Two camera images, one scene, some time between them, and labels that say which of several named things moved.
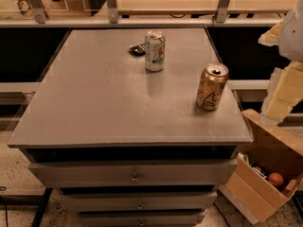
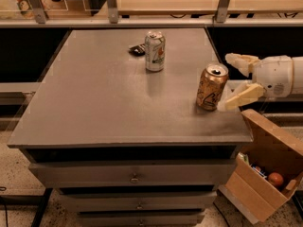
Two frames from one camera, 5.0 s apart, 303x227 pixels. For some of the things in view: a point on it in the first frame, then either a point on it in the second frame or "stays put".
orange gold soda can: [211, 84] stays put
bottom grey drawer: [141, 218] stays put
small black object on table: [138, 50] stays put
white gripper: [292, 37] → [273, 76]
